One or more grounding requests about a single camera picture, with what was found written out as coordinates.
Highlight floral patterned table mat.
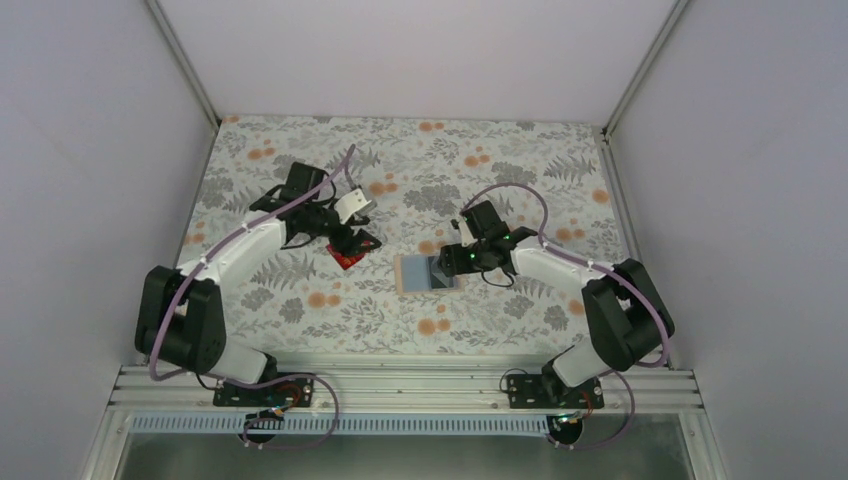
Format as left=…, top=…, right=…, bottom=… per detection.
left=180, top=115, right=625, bottom=355

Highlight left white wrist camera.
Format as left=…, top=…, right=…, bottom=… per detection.
left=334, top=188, right=376, bottom=223

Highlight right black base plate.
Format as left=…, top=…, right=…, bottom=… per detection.
left=501, top=373, right=605, bottom=410

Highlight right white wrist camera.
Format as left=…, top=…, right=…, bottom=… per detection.
left=450, top=215, right=476, bottom=247

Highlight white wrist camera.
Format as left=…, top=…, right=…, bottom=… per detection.
left=334, top=188, right=376, bottom=223
left=450, top=215, right=476, bottom=247

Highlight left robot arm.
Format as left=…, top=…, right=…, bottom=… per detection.
left=134, top=162, right=382, bottom=388

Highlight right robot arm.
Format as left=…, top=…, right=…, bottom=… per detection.
left=437, top=201, right=675, bottom=402

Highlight grey slotted cable duct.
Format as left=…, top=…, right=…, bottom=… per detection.
left=129, top=412, right=548, bottom=437

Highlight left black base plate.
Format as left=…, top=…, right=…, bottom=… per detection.
left=212, top=372, right=315, bottom=409

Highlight red credit card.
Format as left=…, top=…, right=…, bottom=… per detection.
left=326, top=244, right=355, bottom=256
left=331, top=251, right=366, bottom=270

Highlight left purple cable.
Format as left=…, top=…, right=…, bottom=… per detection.
left=146, top=143, right=359, bottom=452

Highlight aluminium mounting rail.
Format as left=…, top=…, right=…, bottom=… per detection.
left=108, top=367, right=704, bottom=414

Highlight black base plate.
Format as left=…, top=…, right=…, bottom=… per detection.
left=501, top=373, right=605, bottom=410
left=212, top=372, right=315, bottom=409

